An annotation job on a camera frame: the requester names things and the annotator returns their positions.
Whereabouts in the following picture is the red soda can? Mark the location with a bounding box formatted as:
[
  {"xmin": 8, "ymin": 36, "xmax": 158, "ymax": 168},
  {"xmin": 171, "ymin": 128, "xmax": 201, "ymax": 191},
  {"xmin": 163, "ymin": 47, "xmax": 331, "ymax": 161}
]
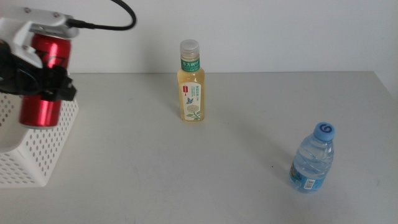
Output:
[{"xmin": 19, "ymin": 33, "xmax": 72, "ymax": 130}]

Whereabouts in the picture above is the yellow tea bottle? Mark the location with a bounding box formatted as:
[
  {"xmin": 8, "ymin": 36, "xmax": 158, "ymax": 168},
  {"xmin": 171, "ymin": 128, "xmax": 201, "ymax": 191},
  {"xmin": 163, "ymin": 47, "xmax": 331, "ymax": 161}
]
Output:
[{"xmin": 177, "ymin": 39, "xmax": 206, "ymax": 123}]

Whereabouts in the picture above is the blue cap water bottle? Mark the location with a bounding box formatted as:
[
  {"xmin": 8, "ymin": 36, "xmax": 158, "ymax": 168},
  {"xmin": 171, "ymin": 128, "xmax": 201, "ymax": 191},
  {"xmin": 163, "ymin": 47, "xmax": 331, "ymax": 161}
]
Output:
[{"xmin": 289, "ymin": 121, "xmax": 336, "ymax": 194}]

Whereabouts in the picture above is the white perforated plastic basket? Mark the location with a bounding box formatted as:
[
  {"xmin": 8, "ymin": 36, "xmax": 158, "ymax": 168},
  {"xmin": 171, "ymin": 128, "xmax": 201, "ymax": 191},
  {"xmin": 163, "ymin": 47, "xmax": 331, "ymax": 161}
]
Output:
[{"xmin": 0, "ymin": 91, "xmax": 80, "ymax": 188}]

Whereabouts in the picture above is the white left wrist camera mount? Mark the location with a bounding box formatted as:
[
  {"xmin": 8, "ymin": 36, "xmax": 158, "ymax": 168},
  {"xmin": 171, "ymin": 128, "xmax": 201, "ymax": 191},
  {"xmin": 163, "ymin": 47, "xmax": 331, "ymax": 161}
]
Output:
[{"xmin": 0, "ymin": 6, "xmax": 80, "ymax": 68}]

